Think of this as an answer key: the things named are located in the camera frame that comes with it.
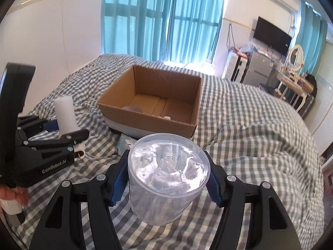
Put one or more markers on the brown cardboard box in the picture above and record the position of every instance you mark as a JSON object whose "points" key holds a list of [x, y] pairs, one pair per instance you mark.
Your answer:
{"points": [[122, 106]]}

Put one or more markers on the blue and white packet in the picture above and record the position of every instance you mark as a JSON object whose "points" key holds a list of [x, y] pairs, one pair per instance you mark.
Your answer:
{"points": [[124, 143]]}

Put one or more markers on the grey mini fridge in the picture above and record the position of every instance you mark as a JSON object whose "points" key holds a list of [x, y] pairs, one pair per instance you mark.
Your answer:
{"points": [[258, 69]]}

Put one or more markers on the person's left hand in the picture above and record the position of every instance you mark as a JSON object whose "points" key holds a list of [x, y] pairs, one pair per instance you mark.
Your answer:
{"points": [[11, 194]]}

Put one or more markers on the white vanity table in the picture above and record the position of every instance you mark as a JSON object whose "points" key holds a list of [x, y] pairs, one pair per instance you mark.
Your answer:
{"points": [[294, 83]]}

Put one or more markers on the clear plastic cotton swab container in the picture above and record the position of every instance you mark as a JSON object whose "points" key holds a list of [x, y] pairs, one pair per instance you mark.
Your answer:
{"points": [[166, 177]]}

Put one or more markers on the narrow teal curtain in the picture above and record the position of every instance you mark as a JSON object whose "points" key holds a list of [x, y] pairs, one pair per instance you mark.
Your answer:
{"points": [[312, 36]]}

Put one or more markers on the small white item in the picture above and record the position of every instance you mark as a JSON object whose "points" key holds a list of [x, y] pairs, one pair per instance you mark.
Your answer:
{"points": [[166, 117]]}

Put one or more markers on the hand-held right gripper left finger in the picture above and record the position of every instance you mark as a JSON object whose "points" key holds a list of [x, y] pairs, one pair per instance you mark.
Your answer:
{"points": [[119, 185]]}

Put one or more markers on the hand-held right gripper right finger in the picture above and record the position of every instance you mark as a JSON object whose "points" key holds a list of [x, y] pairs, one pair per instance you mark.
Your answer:
{"points": [[215, 188]]}

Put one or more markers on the white suitcase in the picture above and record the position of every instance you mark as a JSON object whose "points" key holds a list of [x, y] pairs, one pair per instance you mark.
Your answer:
{"points": [[235, 66]]}

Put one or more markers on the black bag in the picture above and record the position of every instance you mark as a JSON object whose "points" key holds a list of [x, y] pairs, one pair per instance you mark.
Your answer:
{"points": [[311, 84]]}

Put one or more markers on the wide teal curtain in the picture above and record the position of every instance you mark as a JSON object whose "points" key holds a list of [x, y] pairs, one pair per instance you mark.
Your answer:
{"points": [[161, 18]]}

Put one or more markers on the white oval mirror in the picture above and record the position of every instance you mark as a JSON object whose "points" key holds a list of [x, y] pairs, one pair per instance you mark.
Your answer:
{"points": [[295, 57]]}

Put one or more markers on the black television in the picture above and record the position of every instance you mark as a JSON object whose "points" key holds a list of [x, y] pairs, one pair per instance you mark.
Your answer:
{"points": [[271, 36]]}

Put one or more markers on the clear plastic bag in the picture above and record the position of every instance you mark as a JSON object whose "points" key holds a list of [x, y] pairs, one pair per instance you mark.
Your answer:
{"points": [[248, 49]]}

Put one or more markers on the grey checkered blanket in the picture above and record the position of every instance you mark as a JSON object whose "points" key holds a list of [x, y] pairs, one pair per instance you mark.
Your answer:
{"points": [[247, 148]]}

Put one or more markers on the white plastic bottle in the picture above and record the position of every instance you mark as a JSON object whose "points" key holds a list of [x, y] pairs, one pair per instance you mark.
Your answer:
{"points": [[65, 112]]}

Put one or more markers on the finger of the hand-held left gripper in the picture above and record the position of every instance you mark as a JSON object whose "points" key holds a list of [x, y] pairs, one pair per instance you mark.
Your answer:
{"points": [[70, 136], [39, 122]]}

